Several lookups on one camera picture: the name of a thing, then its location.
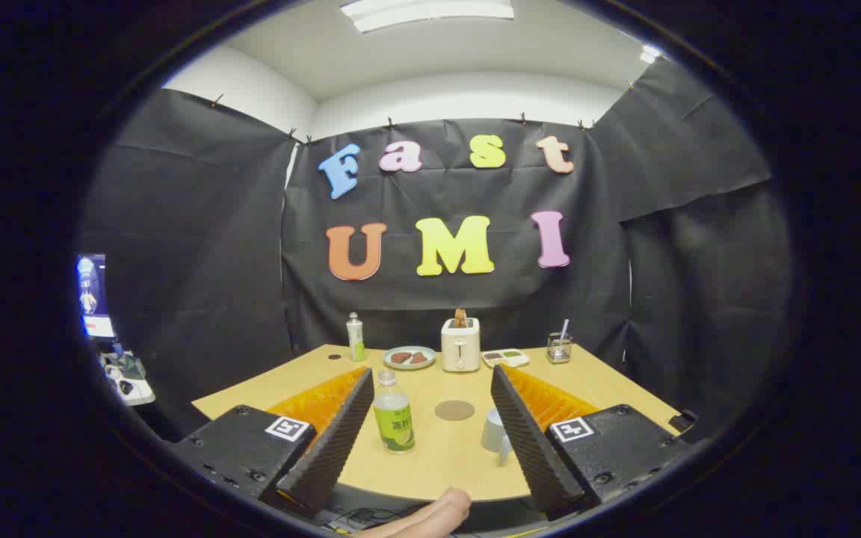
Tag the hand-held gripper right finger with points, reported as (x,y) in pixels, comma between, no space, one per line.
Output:
(531,448)

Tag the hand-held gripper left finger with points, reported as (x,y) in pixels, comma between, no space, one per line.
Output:
(333,448)

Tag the grey cup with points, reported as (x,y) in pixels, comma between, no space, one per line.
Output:
(492,433)

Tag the green label juice bottle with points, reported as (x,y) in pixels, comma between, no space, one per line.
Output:
(393,426)

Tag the round brown coaster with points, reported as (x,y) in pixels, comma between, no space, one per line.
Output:
(454,410)

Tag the slim white bottle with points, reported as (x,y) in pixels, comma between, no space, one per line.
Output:
(356,340)

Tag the white divided tray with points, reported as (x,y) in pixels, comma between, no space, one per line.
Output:
(505,359)

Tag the wooden table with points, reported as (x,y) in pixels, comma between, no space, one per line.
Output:
(438,467)

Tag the pale green plate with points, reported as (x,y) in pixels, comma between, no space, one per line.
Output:
(409,366)

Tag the brown meat piece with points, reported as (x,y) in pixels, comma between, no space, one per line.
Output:
(419,358)
(400,358)

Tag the white toaster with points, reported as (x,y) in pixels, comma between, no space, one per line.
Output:
(460,347)

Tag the brown bread slice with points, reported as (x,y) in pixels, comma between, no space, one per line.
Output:
(460,317)

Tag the white device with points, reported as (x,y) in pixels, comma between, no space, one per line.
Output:
(128,377)

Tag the monitor screen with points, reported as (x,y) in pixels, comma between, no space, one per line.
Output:
(94,295)

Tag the small ceiling lamp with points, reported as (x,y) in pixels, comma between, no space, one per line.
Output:
(649,54)

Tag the ceiling light panel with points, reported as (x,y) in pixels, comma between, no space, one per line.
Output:
(430,11)

